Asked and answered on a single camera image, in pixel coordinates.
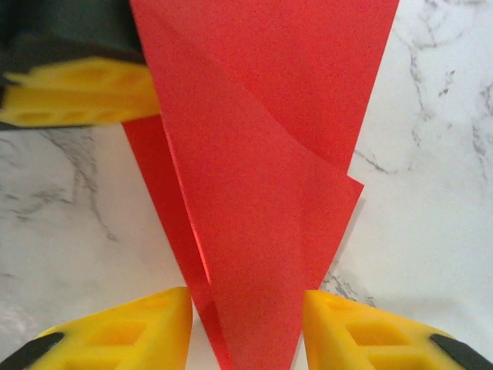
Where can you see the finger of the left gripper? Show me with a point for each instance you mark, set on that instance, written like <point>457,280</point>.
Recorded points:
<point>127,75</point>
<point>115,104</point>

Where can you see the red paper sheet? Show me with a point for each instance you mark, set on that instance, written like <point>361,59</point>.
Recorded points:
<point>250,154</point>

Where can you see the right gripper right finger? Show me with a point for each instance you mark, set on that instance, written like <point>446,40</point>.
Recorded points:
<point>366,339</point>

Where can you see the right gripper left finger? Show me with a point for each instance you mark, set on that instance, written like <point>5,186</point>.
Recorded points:
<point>115,339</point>

